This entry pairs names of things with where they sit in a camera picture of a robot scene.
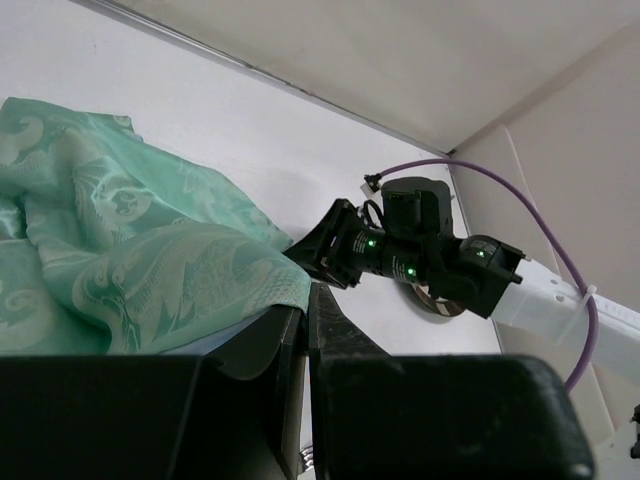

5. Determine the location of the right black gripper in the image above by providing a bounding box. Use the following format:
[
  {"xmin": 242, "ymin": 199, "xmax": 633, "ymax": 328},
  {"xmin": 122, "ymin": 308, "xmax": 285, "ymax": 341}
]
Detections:
[{"xmin": 284, "ymin": 199, "xmax": 383, "ymax": 289}]

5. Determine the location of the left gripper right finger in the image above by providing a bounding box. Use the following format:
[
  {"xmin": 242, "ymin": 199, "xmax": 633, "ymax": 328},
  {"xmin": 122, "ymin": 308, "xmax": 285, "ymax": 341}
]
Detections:
[{"xmin": 305, "ymin": 283, "xmax": 393, "ymax": 479}]

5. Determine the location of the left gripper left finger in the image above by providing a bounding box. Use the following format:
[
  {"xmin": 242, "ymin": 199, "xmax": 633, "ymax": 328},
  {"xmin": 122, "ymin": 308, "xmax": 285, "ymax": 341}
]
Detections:
[{"xmin": 202, "ymin": 306, "xmax": 305, "ymax": 479}]

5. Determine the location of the green patterned cloth placemat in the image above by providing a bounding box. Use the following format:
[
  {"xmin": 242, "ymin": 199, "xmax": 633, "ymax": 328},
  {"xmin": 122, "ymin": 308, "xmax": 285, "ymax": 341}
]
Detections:
[{"xmin": 1, "ymin": 98, "xmax": 311, "ymax": 355}]

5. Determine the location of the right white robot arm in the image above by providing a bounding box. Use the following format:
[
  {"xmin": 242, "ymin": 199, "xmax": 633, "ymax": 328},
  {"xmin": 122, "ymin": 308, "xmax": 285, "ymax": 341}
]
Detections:
[{"xmin": 285, "ymin": 177, "xmax": 639, "ymax": 384}]

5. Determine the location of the dark round plate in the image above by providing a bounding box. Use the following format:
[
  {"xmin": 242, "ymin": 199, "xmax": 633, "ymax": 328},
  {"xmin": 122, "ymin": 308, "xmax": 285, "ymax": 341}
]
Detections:
[{"xmin": 395, "ymin": 283, "xmax": 466, "ymax": 323}]

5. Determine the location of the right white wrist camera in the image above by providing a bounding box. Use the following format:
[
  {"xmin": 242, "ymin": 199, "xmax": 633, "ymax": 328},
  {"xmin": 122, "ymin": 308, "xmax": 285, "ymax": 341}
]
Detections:
[{"xmin": 360, "ymin": 173, "xmax": 382, "ymax": 198}]

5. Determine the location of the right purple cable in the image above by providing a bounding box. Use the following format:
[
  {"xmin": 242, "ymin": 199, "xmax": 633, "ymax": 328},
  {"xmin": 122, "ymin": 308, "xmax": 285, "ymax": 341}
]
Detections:
[{"xmin": 369, "ymin": 158, "xmax": 599, "ymax": 391}]

